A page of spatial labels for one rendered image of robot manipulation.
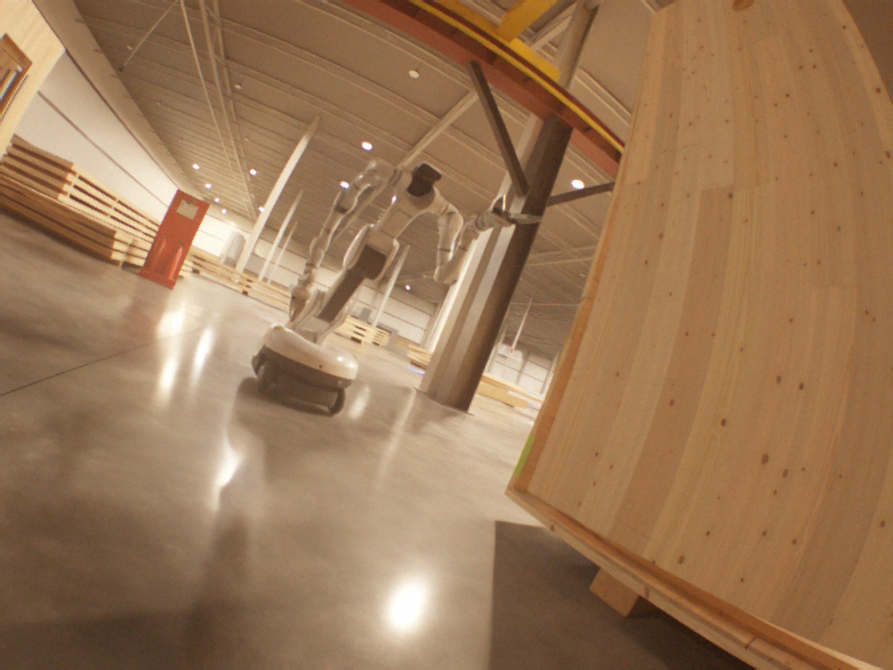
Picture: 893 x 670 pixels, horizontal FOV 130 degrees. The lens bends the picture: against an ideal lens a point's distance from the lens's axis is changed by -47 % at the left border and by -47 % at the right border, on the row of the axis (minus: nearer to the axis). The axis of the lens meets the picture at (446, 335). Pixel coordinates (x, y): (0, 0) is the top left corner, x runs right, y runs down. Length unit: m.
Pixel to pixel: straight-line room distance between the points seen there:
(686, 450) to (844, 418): 0.44
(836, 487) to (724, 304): 0.60
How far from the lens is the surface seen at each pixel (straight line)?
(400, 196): 1.88
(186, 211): 6.40
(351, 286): 2.13
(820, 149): 1.42
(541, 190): 6.69
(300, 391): 2.08
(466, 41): 7.21
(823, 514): 1.00
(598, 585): 1.37
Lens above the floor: 0.51
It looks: 4 degrees up
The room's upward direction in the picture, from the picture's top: 22 degrees clockwise
